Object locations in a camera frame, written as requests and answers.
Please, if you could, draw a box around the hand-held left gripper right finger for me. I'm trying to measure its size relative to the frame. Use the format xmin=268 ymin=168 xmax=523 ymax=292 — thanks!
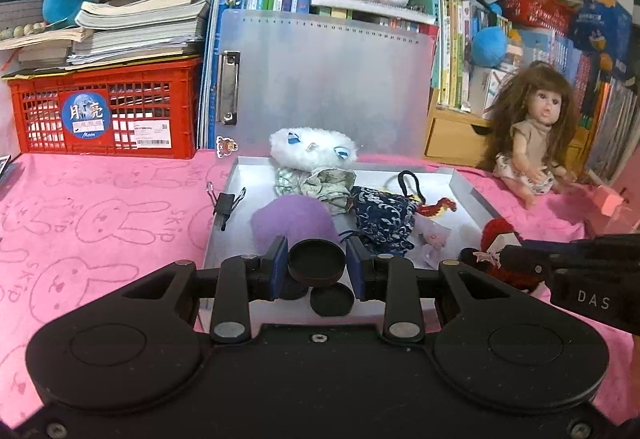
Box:
xmin=346 ymin=235 xmax=523 ymax=345

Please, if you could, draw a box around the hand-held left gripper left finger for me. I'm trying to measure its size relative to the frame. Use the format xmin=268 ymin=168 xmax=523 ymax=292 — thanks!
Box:
xmin=120 ymin=235 xmax=291 ymax=345

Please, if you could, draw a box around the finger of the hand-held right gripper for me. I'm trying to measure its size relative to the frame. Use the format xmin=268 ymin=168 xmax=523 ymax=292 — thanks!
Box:
xmin=500 ymin=244 xmax=561 ymax=290

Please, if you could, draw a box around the black round cap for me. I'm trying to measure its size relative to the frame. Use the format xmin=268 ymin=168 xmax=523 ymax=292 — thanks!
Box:
xmin=287 ymin=240 xmax=347 ymax=288
xmin=280 ymin=280 xmax=308 ymax=301
xmin=310 ymin=283 xmax=355 ymax=317

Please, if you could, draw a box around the red knitted doll hat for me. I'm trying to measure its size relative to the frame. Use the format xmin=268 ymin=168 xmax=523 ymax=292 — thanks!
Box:
xmin=459 ymin=218 xmax=548 ymax=294

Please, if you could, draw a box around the purple plush toy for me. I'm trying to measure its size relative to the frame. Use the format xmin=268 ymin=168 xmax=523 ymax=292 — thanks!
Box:
xmin=250 ymin=195 xmax=337 ymax=250

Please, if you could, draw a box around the blue floral drawstring pouch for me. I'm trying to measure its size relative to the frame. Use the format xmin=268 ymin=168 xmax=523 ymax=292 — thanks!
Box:
xmin=345 ymin=186 xmax=421 ymax=256

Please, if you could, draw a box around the white shallow cardboard box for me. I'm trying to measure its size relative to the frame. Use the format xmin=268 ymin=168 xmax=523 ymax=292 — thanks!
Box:
xmin=200 ymin=156 xmax=501 ymax=320

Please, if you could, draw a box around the green checked doll dress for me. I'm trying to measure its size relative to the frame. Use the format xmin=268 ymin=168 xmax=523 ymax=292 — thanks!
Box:
xmin=274 ymin=165 xmax=357 ymax=216

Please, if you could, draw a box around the yellow red crochet keychain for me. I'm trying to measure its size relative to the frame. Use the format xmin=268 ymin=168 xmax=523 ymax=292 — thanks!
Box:
xmin=397 ymin=170 xmax=458 ymax=220

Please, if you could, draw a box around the white plush cat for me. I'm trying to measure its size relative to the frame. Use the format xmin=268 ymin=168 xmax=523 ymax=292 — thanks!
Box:
xmin=269 ymin=126 xmax=358 ymax=170

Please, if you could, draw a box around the black binder clip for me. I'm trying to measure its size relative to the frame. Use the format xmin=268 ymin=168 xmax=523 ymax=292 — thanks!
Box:
xmin=206 ymin=181 xmax=247 ymax=231

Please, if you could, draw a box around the brown-haired baby doll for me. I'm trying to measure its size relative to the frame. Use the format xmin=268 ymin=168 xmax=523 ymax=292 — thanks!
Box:
xmin=482 ymin=60 xmax=581 ymax=210

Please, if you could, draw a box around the wooden drawer box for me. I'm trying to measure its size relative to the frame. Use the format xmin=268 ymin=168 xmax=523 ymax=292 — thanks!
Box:
xmin=424 ymin=104 xmax=501 ymax=167

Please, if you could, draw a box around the pink rabbit print blanket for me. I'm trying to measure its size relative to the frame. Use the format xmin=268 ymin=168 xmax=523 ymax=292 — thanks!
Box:
xmin=0 ymin=151 xmax=640 ymax=425

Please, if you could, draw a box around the row of blue-spined books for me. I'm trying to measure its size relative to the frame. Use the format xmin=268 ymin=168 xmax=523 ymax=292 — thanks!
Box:
xmin=510 ymin=26 xmax=640 ymax=184

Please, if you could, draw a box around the translucent clipboard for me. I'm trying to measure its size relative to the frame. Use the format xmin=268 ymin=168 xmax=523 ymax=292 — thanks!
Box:
xmin=216 ymin=8 xmax=436 ymax=160

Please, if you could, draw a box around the row of upright books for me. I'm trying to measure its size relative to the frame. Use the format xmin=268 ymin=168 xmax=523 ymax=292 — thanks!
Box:
xmin=197 ymin=0 xmax=511 ymax=150

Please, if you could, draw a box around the blue cardboard carton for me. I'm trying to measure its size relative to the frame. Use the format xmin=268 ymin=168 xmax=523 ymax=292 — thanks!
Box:
xmin=570 ymin=0 xmax=633 ymax=80

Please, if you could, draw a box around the red plastic basket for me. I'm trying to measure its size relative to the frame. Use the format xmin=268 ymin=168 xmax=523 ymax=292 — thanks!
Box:
xmin=502 ymin=0 xmax=576 ymax=37

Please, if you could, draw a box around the stack of worn books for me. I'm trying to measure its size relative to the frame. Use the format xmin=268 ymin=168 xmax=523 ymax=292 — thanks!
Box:
xmin=0 ymin=0 xmax=246 ymax=70

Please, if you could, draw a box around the red plastic crate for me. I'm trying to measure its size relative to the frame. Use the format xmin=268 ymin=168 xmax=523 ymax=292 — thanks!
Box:
xmin=2 ymin=58 xmax=203 ymax=160

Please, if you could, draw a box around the white grid board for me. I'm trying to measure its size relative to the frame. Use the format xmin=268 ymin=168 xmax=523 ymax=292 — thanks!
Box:
xmin=0 ymin=0 xmax=46 ymax=32

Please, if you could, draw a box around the wooden bead string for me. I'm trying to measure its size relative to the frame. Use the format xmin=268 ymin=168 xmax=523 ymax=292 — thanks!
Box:
xmin=0 ymin=21 xmax=46 ymax=40

